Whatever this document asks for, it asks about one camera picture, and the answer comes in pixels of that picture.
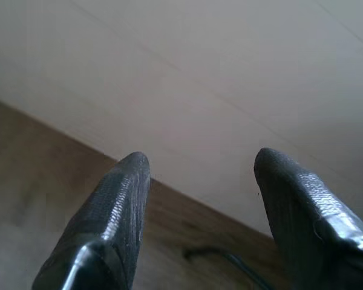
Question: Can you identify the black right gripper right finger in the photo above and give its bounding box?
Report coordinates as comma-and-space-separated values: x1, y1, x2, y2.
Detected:
253, 147, 363, 290

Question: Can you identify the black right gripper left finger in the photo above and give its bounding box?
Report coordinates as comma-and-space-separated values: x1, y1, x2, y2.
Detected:
31, 152, 152, 290

